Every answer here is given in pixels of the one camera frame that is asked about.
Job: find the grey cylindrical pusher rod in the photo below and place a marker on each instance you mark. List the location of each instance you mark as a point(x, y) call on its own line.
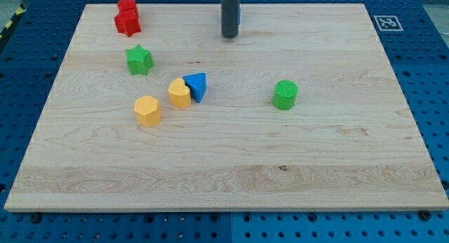
point(230, 12)

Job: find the blue triangle block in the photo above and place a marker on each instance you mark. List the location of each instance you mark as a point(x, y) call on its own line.
point(197, 84)

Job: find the red cylinder block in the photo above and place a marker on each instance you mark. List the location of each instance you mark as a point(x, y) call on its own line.
point(127, 5)

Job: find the wooden board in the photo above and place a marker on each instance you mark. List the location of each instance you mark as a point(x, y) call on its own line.
point(350, 142)

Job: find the red star block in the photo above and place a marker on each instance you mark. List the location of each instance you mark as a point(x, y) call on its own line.
point(127, 22)

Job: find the green star block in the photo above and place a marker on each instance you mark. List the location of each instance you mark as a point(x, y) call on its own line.
point(139, 60)

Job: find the white fiducial marker tag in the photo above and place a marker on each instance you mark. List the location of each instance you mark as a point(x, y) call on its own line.
point(388, 23)

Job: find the yellow heart block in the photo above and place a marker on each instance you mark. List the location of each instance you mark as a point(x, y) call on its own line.
point(179, 93)

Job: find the yellow hexagon block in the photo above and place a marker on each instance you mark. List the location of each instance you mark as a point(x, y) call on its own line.
point(147, 111)

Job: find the green cylinder block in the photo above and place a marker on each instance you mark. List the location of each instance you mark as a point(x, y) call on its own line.
point(285, 93)

